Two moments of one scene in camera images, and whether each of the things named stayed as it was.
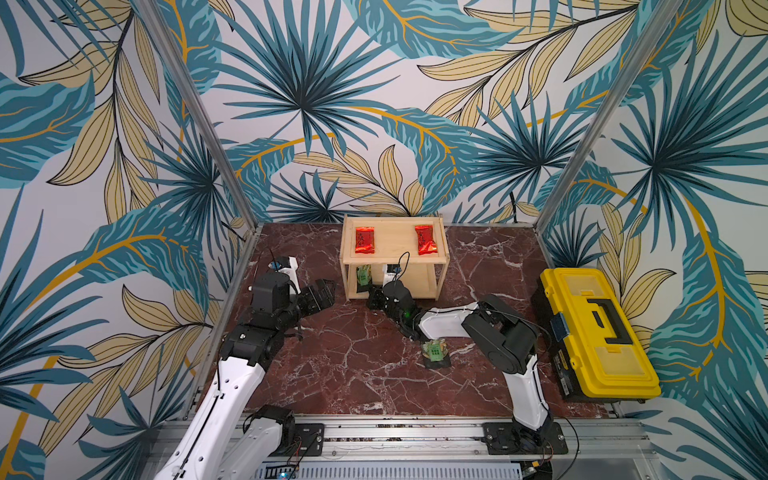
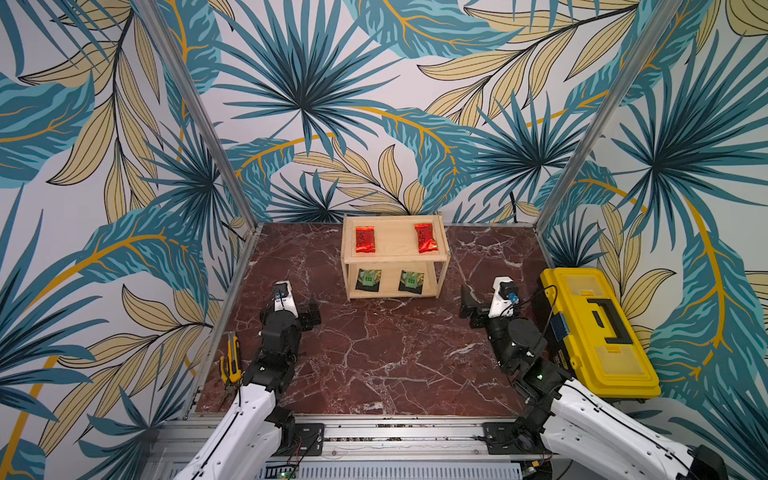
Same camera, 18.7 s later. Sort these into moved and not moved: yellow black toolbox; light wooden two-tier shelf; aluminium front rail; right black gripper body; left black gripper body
Moved: left black gripper body; right black gripper body
Not moved: light wooden two-tier shelf; aluminium front rail; yellow black toolbox
